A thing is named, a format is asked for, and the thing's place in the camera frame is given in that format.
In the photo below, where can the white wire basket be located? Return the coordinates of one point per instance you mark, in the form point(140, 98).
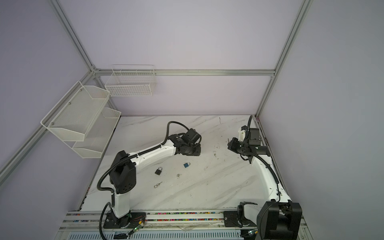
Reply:
point(132, 81)

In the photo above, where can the black padlock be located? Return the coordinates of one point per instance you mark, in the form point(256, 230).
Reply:
point(159, 171)

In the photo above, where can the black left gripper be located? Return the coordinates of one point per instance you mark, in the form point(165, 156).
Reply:
point(198, 150)

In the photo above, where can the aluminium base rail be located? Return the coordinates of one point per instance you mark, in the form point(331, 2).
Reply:
point(90, 225)

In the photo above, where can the aluminium frame horizontal back bar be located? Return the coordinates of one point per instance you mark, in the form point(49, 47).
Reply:
point(190, 72)

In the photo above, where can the white mesh two-tier shelf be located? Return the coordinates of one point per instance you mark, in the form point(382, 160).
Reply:
point(82, 120)

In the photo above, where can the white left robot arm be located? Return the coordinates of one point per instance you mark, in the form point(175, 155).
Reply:
point(121, 177)

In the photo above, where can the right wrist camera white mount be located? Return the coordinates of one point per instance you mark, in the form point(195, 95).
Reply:
point(249, 133)

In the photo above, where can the aluminium frame left wall bar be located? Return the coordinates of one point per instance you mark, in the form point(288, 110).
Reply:
point(8, 170)

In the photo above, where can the aluminium frame post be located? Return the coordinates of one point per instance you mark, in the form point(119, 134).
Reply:
point(65, 21)
point(302, 13)

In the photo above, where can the white ventilated cover strip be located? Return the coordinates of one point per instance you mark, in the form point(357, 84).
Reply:
point(177, 235)

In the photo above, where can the aluminium frame post back left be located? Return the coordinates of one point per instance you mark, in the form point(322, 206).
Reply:
point(65, 21)

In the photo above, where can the aluminium frame post back right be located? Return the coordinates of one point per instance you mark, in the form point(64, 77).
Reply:
point(302, 13)

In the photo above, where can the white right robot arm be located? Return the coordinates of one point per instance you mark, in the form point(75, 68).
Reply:
point(275, 216)

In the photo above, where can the aluminium table edge rail right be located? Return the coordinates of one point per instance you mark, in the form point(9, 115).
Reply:
point(266, 143)

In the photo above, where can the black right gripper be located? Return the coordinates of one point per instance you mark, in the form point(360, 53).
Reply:
point(231, 144)

